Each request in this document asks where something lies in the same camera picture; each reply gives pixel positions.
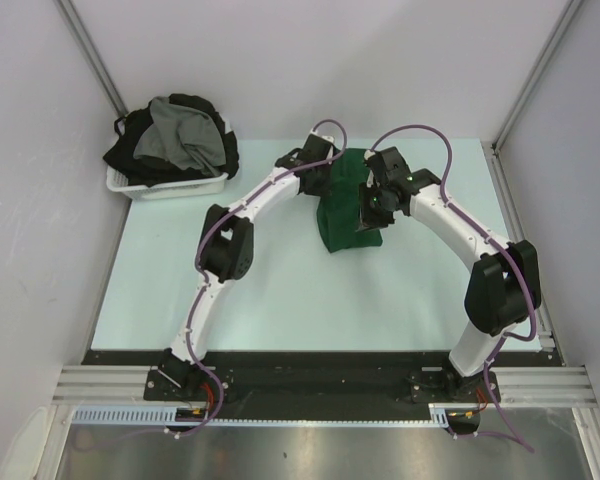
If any aluminium corner post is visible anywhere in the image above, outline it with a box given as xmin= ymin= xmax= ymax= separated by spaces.
xmin=491 ymin=0 xmax=588 ymax=155
xmin=53 ymin=0 xmax=128 ymax=117

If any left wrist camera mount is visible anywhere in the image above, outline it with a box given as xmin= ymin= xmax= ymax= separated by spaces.
xmin=310 ymin=130 xmax=335 ymax=144

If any white cable duct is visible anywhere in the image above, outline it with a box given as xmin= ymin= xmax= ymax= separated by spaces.
xmin=72 ymin=403 xmax=454 ymax=429

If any green t shirt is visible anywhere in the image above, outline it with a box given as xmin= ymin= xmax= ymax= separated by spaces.
xmin=316 ymin=148 xmax=383 ymax=253

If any black t shirt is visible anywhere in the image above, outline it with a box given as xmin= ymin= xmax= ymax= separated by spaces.
xmin=103 ymin=93 xmax=239 ymax=187

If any white plastic laundry basket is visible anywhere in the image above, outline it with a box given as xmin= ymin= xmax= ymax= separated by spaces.
xmin=106 ymin=167 xmax=228 ymax=201

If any right aluminium corner post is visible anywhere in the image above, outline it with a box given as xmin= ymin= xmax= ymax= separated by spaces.
xmin=491 ymin=0 xmax=588 ymax=155

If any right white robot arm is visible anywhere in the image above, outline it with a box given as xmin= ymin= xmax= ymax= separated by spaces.
xmin=359 ymin=147 xmax=540 ymax=401

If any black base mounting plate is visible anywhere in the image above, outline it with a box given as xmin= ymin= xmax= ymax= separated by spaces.
xmin=81 ymin=349 xmax=565 ymax=435

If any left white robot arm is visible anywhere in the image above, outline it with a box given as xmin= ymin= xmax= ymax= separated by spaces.
xmin=157 ymin=130 xmax=343 ymax=400

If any grey t shirt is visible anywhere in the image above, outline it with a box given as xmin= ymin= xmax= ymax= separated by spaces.
xmin=133 ymin=97 xmax=226 ymax=176

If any left aluminium corner post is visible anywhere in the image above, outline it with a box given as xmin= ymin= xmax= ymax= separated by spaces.
xmin=53 ymin=0 xmax=128 ymax=117

